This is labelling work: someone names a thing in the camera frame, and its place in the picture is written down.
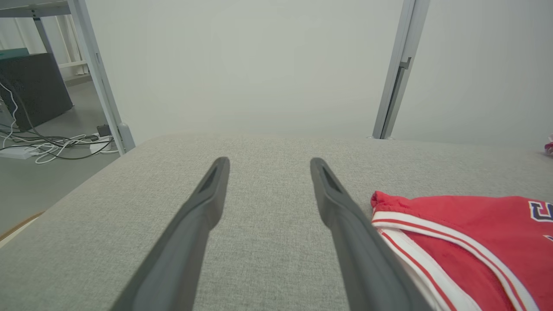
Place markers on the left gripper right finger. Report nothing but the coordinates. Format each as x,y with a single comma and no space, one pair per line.
367,259

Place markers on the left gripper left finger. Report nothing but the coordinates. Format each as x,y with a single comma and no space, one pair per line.
181,250

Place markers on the red Bulls basketball jersey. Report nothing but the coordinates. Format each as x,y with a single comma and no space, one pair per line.
475,242

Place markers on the red shorts white trim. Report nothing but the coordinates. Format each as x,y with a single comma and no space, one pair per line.
549,147

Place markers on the short white power strip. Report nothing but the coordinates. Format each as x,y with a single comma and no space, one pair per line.
100,145

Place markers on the black power adapter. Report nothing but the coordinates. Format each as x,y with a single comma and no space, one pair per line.
103,130

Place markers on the long white power strip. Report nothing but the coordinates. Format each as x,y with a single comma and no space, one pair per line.
17,153

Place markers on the black cabinet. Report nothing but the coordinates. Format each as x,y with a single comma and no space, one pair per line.
34,90

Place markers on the teal box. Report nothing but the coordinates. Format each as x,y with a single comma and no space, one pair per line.
13,53

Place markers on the grey metal partition post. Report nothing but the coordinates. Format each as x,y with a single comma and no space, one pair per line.
399,77

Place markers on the grey partition end post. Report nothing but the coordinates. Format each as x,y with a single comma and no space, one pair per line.
97,73

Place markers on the grey metal table frame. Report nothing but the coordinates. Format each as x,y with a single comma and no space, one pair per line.
30,8

